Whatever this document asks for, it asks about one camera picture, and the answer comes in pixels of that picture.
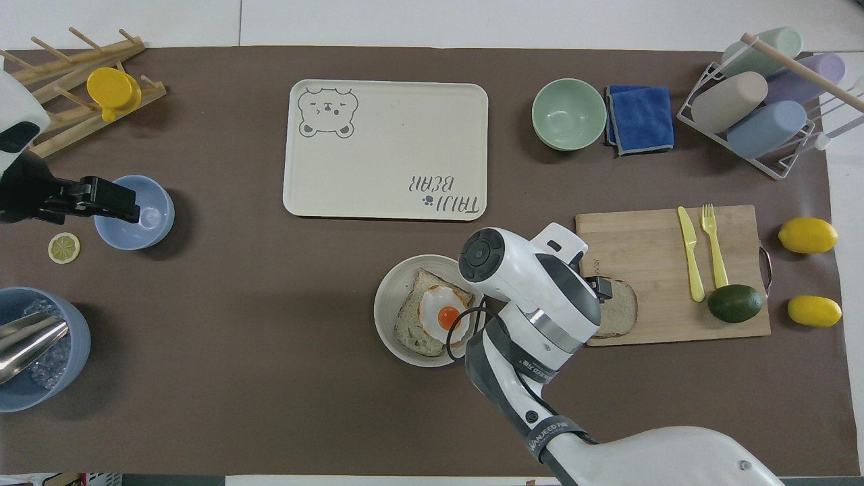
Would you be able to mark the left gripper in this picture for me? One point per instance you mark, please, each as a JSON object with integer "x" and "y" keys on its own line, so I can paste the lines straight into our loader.
{"x": 23, "y": 192}

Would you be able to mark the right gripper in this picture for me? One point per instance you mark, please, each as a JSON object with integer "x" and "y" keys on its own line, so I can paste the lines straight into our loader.
{"x": 601, "y": 289}

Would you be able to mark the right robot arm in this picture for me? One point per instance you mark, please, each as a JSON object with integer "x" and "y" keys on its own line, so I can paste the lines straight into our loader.
{"x": 526, "y": 270}

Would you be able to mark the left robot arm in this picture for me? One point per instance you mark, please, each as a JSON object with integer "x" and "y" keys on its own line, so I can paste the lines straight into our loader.
{"x": 17, "y": 101}

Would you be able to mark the white plate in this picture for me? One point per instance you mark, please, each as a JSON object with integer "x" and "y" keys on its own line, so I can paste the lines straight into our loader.
{"x": 390, "y": 304}

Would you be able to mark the bread slice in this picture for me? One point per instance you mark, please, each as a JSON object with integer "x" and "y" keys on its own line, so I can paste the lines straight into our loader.
{"x": 408, "y": 324}
{"x": 619, "y": 314}

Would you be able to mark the wooden cutting board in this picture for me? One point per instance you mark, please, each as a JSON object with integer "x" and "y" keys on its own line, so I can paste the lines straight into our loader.
{"x": 641, "y": 243}

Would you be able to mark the lemon slice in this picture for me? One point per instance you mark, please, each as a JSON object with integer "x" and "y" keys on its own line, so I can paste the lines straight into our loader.
{"x": 63, "y": 248}

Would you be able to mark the yellow plastic knife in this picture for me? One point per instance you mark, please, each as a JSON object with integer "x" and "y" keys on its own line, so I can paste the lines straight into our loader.
{"x": 691, "y": 256}

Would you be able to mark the yellow plastic fork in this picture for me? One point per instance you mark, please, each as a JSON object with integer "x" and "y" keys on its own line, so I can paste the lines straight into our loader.
{"x": 715, "y": 256}

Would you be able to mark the light blue bowl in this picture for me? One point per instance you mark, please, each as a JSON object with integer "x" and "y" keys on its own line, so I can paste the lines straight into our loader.
{"x": 154, "y": 216}

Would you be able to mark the avocado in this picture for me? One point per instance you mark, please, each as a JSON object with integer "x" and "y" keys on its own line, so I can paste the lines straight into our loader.
{"x": 734, "y": 304}

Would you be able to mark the yellow cup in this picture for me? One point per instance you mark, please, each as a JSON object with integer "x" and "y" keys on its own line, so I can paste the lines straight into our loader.
{"x": 109, "y": 86}

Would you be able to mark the metal scoop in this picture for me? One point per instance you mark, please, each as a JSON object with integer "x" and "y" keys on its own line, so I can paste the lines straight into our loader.
{"x": 30, "y": 337}

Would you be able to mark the blue ice bucket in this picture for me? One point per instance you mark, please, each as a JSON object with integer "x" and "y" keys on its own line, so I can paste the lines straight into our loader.
{"x": 77, "y": 337}

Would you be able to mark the wooden dish rack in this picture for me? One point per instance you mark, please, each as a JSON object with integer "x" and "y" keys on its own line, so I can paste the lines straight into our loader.
{"x": 101, "y": 57}

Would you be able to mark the fried egg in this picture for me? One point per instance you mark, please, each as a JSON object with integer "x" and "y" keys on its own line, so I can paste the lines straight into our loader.
{"x": 439, "y": 314}

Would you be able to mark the blue cloth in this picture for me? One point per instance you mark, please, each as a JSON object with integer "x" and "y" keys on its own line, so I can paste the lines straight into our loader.
{"x": 641, "y": 118}

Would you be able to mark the green bowl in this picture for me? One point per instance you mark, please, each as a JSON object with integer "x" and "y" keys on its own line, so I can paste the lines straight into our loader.
{"x": 568, "y": 115}

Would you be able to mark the clear ice cubes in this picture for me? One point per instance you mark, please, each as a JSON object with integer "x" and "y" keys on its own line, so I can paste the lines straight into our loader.
{"x": 48, "y": 368}

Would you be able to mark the beige cup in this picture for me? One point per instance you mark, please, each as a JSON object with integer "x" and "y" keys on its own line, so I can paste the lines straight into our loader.
{"x": 729, "y": 101}

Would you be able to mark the light blue cup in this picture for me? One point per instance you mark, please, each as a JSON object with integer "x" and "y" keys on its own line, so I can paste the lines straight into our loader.
{"x": 766, "y": 129}

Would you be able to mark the cream tray with bear print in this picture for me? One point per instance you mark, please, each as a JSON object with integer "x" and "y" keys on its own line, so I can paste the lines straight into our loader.
{"x": 385, "y": 155}

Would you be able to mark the green cup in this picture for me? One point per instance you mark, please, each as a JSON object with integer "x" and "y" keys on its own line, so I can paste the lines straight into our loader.
{"x": 763, "y": 54}

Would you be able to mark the purple cup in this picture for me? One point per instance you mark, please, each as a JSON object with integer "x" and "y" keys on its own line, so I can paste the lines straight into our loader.
{"x": 813, "y": 74}

